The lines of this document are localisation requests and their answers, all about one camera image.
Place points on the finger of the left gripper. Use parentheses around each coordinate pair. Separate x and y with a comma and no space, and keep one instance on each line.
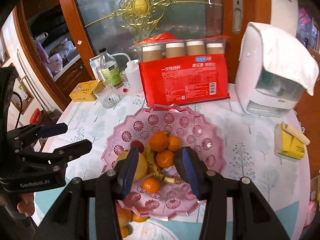
(65,153)
(26,135)

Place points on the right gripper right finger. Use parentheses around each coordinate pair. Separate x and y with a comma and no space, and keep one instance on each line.
(195,170)

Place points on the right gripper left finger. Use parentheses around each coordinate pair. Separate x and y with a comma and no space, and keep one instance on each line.
(125,171)

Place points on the dark red plum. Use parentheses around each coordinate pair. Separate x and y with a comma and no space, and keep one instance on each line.
(137,144)

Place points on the dark avocado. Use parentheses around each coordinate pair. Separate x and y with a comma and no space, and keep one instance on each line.
(178,162)

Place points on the red apple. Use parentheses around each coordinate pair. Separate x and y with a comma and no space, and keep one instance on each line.
(124,215)

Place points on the yellow orange citrus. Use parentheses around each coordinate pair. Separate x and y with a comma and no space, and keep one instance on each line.
(140,218)

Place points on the left hand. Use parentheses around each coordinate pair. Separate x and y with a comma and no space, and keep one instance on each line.
(26,205)

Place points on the yellow pear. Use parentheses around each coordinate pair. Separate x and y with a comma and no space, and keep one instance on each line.
(142,166)

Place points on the red lidded container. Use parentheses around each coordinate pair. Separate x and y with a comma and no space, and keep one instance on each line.
(36,116)

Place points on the orange tangerine middle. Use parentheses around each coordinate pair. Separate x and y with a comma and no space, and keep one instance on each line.
(165,159)

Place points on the small orange tangerine right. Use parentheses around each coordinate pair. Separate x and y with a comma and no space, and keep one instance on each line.
(174,143)

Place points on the orange tangerine front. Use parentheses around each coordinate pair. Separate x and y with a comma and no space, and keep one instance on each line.
(151,184)

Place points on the pink glass fruit bowl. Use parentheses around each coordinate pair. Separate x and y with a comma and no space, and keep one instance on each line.
(175,197)

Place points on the orange tangerine top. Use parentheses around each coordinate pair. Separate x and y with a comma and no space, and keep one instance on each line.
(159,142)

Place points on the yellow cardboard box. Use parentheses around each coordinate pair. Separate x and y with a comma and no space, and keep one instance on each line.
(84,91)

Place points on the clear drinking glass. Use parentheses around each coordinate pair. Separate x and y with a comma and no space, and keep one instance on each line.
(106,95)

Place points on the small glass jar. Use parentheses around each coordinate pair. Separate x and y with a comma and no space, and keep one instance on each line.
(124,79)

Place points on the green label clear bottle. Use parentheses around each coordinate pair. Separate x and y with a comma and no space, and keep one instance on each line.
(110,69)

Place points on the red paper cup package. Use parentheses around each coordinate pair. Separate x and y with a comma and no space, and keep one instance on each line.
(181,72)

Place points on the small white blue box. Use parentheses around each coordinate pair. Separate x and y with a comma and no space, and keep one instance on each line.
(96,67)

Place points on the white squeeze bottle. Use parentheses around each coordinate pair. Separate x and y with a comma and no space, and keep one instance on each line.
(133,73)

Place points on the yellow tissue pack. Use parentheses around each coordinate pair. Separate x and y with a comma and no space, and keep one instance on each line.
(290,142)

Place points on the white water dispenser appliance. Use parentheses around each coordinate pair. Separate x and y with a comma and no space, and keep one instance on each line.
(260,92)

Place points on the white cloth on appliance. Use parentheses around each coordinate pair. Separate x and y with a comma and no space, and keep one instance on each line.
(284,55)

